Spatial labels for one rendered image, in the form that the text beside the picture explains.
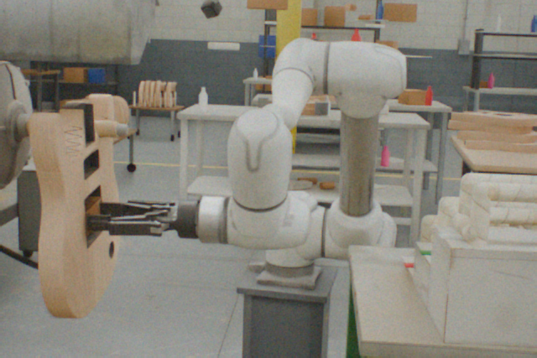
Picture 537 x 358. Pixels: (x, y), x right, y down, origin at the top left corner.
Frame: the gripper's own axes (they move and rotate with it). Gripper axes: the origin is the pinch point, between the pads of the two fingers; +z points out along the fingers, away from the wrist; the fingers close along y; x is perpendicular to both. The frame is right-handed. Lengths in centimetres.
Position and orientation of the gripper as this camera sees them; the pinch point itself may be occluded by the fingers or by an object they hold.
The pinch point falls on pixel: (96, 215)
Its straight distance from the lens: 138.2
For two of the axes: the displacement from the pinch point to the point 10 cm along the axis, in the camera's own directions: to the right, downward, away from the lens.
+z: -10.0, -0.3, 0.7
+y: 0.8, -2.5, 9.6
